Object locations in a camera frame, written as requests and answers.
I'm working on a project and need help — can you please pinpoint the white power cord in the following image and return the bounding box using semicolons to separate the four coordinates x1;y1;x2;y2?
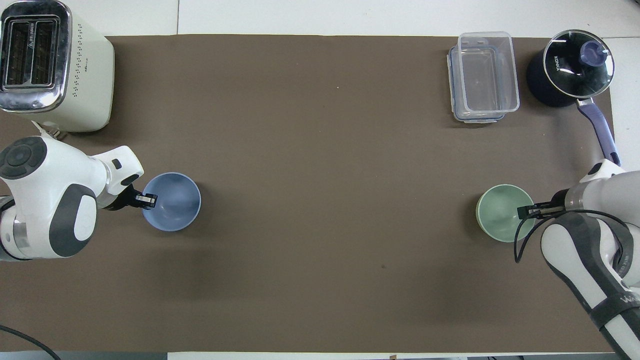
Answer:
31;120;64;140

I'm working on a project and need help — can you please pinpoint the black cable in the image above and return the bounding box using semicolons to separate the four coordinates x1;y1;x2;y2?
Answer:
514;209;636;266
0;324;62;360

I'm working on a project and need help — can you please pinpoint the dark blue saucepan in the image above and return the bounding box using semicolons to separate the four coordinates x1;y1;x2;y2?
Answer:
526;37;621;167

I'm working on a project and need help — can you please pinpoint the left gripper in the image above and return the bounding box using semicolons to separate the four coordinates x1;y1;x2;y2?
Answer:
102;185;137;212

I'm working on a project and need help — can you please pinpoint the green bowl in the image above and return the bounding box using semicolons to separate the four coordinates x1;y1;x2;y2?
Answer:
475;184;537;244

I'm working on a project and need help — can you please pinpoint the clear plastic container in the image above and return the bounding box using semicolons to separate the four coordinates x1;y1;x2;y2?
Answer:
457;31;521;114

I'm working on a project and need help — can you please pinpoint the glass saucepan lid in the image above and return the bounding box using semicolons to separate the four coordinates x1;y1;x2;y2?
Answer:
543;29;615;100

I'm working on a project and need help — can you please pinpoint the blue-rimmed container lid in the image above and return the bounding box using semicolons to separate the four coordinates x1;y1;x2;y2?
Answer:
446;45;507;124

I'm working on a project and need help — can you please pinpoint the cream toaster with chrome top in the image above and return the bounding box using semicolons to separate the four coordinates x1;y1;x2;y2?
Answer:
0;0;116;133

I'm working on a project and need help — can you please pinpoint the blue bowl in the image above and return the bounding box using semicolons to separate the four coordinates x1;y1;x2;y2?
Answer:
141;172;202;232

